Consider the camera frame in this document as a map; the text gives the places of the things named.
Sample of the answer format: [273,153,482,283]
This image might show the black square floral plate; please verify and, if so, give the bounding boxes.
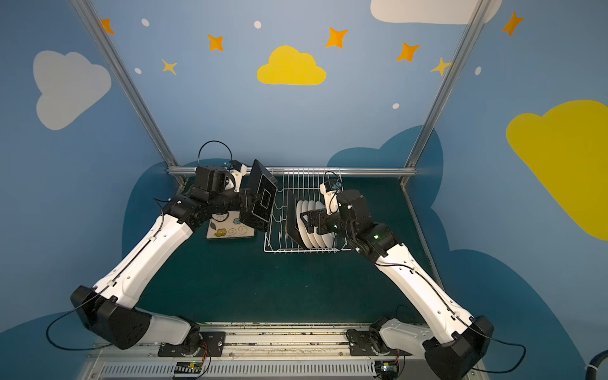
[240,159,278,231]
[207,211,256,240]

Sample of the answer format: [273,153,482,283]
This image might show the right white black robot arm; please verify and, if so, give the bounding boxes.
[288,190,494,379]

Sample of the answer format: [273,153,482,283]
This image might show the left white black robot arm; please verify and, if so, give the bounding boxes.
[71,161,253,356]

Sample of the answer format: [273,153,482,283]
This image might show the white round plate leftmost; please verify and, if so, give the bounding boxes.
[295,200,312,250]

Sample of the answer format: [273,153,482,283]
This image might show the white round plate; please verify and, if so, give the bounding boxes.
[316,201,335,249]
[295,200,312,250]
[308,200,326,249]
[302,200,320,249]

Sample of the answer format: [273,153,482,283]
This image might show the white round plate rightmost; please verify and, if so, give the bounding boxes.
[316,201,335,249]

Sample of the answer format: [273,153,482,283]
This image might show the right small circuit board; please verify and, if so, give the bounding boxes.
[374,361,399,380]

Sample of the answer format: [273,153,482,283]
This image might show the small circuit board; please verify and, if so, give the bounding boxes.
[374,361,399,380]
[172,361,203,379]

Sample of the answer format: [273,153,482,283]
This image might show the left small circuit board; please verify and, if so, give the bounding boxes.
[172,361,203,379]

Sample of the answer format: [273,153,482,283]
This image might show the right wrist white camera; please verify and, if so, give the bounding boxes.
[319,180,342,215]

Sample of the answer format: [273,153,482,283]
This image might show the white wire dish rack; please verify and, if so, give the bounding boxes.
[264,173,351,253]

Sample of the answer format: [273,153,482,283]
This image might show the aluminium frame back bar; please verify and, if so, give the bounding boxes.
[167,165,417,178]

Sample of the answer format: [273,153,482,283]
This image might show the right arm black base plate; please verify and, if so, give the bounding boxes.
[345,329,412,356]

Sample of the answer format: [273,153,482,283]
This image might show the aluminium mounting rail base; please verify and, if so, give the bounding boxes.
[79,322,436,379]

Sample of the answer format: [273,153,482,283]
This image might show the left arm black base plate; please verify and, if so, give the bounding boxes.
[158,331,226,358]

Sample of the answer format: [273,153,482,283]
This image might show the aluminium frame left post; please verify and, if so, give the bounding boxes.
[71,0,178,166]

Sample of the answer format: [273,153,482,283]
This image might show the aluminium frame post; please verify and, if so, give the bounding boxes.
[71,0,178,166]
[404,0,493,177]

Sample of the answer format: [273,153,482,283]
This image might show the aluminium frame right post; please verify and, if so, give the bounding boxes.
[404,0,493,177]

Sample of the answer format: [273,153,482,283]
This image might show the black corrugated hose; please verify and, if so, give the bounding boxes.
[585,349,608,380]

